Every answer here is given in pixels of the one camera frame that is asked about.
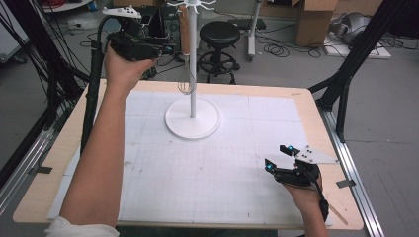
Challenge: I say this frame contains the white grid mat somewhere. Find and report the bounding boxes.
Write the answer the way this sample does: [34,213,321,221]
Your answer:
[47,90,333,227]

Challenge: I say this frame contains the coiled black cable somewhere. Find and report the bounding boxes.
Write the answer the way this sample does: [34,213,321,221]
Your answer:
[263,42,292,59]

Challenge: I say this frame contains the wooden handled wire whisk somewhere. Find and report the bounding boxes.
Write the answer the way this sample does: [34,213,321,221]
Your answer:
[177,4,196,96]

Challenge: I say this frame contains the grey bag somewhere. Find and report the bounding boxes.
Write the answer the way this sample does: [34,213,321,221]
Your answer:
[329,12,373,45]

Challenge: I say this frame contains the person's left hand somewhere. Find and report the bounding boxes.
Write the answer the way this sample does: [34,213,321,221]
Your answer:
[104,43,160,97]

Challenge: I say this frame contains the round white table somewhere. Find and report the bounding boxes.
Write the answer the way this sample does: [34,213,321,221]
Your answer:
[41,0,95,14]

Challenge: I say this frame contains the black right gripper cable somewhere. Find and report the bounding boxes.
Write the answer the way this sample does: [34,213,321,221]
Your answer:
[307,166,330,222]

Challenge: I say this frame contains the person's white sleeve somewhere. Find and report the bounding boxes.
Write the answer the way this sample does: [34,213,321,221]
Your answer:
[43,215,121,237]

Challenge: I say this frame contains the black tape piece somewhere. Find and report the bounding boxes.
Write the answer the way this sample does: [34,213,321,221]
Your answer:
[28,166,53,176]
[335,179,357,190]

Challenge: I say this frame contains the white cabinet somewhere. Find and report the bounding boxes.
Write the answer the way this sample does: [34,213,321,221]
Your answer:
[0,0,31,64]

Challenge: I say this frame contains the black metal frame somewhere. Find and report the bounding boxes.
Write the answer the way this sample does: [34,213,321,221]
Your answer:
[308,0,411,144]
[0,0,94,132]

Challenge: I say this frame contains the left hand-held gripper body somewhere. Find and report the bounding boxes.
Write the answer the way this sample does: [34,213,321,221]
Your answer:
[101,5,167,62]

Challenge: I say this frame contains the black sleeved left gripper cable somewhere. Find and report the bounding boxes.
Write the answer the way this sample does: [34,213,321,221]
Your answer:
[80,14,115,156]

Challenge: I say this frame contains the tall cardboard box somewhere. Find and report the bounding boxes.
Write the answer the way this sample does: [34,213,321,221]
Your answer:
[294,0,339,47]

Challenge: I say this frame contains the white flat board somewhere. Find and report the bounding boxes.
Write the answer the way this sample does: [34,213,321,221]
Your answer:
[322,32,393,60]

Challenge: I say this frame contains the white hook rack stand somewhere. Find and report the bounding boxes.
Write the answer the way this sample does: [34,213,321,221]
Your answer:
[164,0,222,140]

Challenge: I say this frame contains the flat cardboard box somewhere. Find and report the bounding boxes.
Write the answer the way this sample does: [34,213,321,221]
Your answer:
[334,0,385,16]

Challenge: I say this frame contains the large black computer tower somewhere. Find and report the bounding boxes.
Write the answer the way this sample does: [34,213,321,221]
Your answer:
[139,5,159,38]

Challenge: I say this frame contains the aluminium rail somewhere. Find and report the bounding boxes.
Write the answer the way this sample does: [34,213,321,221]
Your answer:
[0,126,55,215]
[317,107,385,237]

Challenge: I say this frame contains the black round stool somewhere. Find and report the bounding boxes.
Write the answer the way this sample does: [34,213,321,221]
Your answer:
[197,20,241,85]

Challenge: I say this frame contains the person's right hand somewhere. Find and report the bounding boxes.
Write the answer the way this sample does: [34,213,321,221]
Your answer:
[282,176,325,216]

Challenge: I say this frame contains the black flat device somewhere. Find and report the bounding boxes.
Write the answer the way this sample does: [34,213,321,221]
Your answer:
[226,18,267,32]

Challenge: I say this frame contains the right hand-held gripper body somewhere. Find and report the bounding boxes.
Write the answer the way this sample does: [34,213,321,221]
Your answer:
[272,144,340,188]

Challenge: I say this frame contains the narrow black computer tower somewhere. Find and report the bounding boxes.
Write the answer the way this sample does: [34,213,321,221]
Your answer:
[161,4,183,53]

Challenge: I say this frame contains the white pole stand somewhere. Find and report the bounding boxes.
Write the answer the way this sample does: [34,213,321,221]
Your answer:
[246,0,263,63]

